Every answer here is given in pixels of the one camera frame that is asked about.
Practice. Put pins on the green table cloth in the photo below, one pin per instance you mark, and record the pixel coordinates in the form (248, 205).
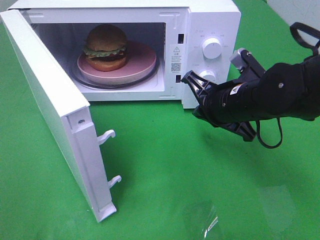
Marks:
(180, 175)

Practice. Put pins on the white microwave door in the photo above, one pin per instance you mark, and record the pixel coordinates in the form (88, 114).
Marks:
(66, 112)

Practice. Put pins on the white microwave oven body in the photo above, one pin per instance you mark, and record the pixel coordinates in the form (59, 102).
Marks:
(175, 29)

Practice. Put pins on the white microwave knob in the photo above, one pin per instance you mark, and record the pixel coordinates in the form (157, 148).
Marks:
(211, 48)
(209, 76)

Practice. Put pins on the pink round plate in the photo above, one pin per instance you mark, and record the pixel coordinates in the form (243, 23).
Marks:
(141, 61)

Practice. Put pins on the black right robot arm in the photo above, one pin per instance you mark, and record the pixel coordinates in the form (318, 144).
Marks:
(284, 90)

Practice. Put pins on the burger with lettuce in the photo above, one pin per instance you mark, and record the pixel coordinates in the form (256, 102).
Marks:
(106, 48)

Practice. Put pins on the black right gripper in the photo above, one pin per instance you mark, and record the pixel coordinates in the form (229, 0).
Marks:
(230, 105)

